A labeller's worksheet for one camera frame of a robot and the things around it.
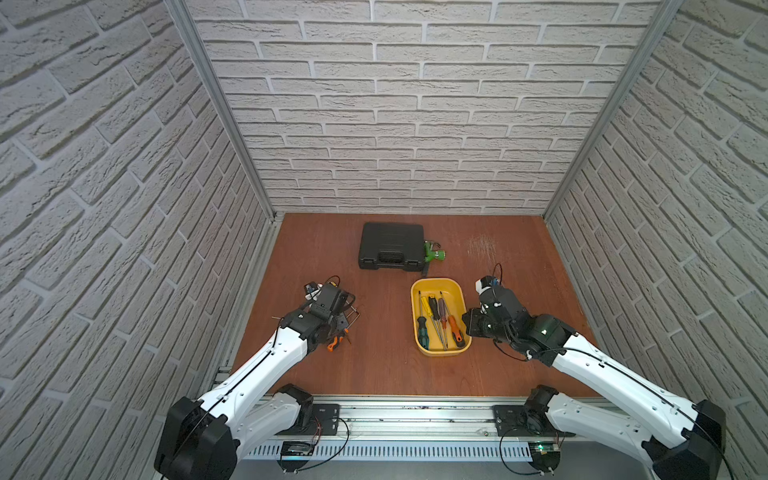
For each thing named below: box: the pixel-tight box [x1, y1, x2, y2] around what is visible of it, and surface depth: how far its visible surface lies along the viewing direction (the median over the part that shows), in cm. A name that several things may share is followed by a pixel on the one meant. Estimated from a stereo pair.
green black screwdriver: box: [417, 290, 430, 350], surface depth 89 cm
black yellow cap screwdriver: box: [428, 294, 445, 348], surface depth 94 cm
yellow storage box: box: [410, 277, 472, 357], surface depth 92 cm
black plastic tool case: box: [358, 222, 425, 272], surface depth 105 cm
